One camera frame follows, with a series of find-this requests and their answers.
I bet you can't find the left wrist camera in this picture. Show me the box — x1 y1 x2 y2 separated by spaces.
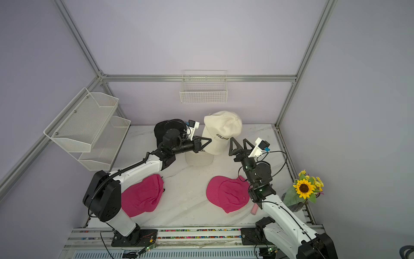
186 120 199 140

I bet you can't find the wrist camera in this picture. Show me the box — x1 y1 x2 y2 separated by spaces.
186 120 199 140
249 138 270 158

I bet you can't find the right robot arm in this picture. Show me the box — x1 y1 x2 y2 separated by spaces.
229 137 338 259

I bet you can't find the sunflower bouquet in pot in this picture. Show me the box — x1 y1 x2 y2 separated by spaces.
281 170 325 212

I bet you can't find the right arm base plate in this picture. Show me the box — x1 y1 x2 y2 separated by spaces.
240 227 277 246

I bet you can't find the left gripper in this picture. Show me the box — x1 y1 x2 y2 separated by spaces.
172 136 211 156

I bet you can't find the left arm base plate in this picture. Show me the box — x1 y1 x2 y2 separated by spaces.
111 229 158 247

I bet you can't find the cream Colorado cap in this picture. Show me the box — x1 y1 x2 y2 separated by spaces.
202 111 243 155

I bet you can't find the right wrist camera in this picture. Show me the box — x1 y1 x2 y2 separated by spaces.
249 138 270 158

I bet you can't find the white two-tier mesh shelf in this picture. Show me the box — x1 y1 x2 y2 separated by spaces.
44 88 130 171

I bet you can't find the white wire wall basket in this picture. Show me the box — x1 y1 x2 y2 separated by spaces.
180 70 228 104

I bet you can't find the magenta cap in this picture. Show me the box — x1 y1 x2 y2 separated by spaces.
121 174 165 218
206 176 250 214

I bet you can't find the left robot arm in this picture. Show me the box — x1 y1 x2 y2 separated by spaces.
83 128 212 240

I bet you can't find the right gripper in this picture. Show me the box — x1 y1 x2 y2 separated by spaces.
231 138 258 185

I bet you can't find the aluminium front rail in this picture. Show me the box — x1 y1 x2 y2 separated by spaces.
58 224 337 259

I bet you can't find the plain black cap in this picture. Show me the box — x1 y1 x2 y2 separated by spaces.
154 119 187 148

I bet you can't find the aluminium cage frame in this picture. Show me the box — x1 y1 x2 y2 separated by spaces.
0 0 339 250

